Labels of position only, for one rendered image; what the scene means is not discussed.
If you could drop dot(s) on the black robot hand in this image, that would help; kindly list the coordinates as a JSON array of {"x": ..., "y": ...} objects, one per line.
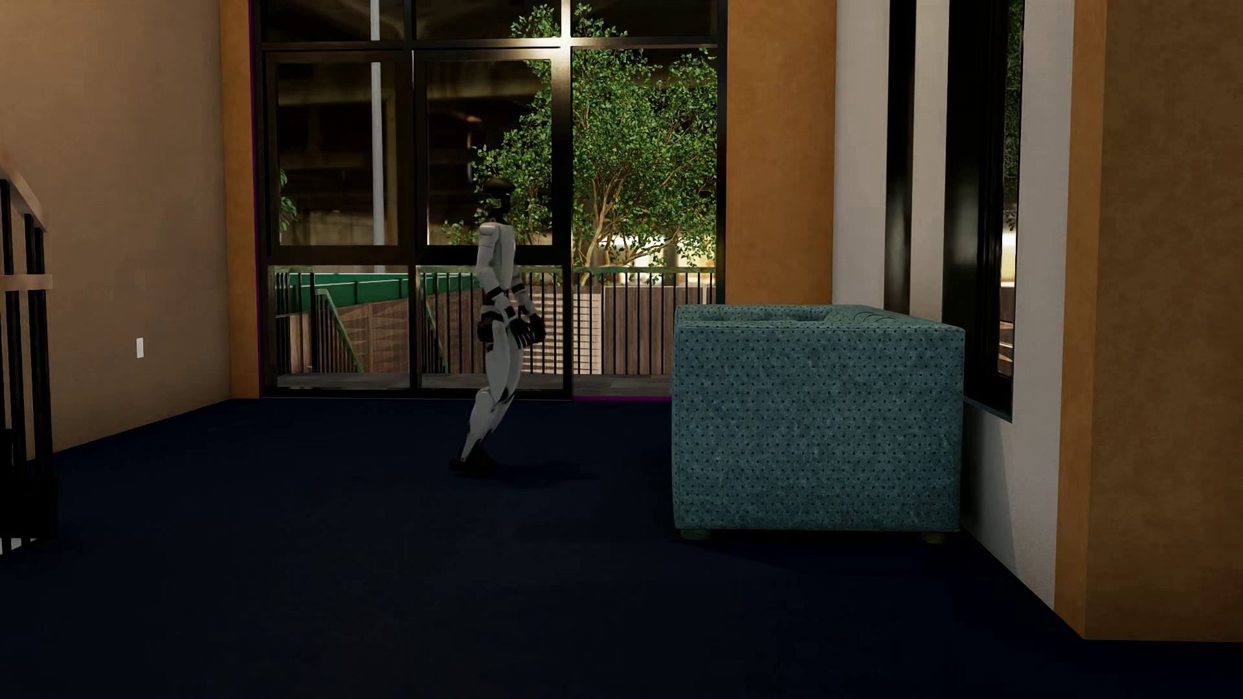
[
  {"x": 485, "y": 328},
  {"x": 528, "y": 331}
]

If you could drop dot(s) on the teal tufted fabric sofa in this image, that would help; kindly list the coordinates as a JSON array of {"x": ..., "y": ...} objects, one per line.
[{"x": 816, "y": 427}]

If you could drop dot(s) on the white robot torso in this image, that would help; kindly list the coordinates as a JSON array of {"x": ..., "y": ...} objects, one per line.
[{"x": 496, "y": 254}]

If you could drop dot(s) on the wooden slat balcony fence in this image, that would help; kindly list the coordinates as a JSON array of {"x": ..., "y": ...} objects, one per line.
[{"x": 631, "y": 325}]

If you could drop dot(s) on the black framed glass door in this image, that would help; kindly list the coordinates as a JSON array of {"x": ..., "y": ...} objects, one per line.
[{"x": 418, "y": 243}]

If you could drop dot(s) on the black robot head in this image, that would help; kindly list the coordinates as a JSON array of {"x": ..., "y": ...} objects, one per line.
[{"x": 499, "y": 199}]

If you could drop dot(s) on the green leafy tree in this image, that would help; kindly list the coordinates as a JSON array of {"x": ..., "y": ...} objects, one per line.
[{"x": 631, "y": 155}]

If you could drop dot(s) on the black stair railing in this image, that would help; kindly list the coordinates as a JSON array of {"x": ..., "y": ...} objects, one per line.
[{"x": 27, "y": 388}]

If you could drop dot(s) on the black framed tall window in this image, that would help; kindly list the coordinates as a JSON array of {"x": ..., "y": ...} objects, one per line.
[{"x": 976, "y": 214}]

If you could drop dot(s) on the black narrow wall panel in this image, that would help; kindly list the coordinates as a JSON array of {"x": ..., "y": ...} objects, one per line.
[{"x": 899, "y": 155}]

